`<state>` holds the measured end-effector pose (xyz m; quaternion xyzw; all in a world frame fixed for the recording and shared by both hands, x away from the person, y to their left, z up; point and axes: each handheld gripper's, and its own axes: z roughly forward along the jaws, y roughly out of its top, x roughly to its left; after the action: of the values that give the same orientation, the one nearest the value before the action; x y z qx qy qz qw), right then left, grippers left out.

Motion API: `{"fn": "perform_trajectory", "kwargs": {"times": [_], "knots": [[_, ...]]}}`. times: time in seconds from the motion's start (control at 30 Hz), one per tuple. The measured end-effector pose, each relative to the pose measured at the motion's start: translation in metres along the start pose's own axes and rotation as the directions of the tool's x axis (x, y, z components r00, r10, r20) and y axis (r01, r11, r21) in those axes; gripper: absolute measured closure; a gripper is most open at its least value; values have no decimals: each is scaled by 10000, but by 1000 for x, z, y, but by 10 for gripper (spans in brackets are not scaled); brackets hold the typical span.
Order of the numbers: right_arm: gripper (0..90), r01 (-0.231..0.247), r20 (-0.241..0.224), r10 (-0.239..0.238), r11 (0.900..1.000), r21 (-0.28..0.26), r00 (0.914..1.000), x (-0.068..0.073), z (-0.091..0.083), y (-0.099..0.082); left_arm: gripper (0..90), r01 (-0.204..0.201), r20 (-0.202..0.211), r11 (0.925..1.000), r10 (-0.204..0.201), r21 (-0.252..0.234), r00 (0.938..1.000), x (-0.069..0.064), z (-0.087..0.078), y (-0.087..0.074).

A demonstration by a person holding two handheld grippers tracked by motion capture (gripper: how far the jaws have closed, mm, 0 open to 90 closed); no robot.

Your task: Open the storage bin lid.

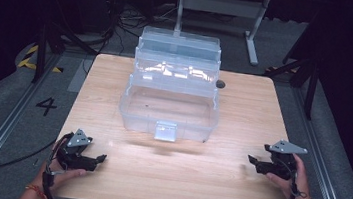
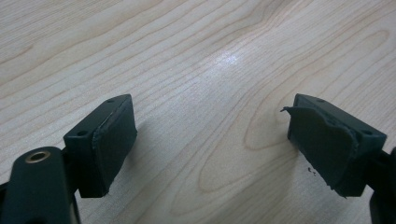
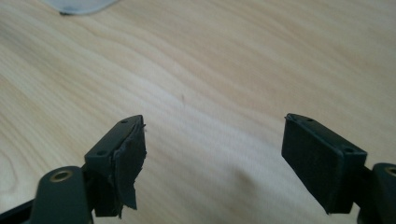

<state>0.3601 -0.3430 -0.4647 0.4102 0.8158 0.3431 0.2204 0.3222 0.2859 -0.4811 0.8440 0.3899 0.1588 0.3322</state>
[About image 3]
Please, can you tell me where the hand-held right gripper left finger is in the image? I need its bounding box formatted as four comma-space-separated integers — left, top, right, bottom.
83, 114, 148, 219

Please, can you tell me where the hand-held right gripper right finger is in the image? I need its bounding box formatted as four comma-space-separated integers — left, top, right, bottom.
281, 113, 368, 215

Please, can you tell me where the grey cloth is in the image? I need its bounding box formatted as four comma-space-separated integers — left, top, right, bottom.
40, 0, 120, 16

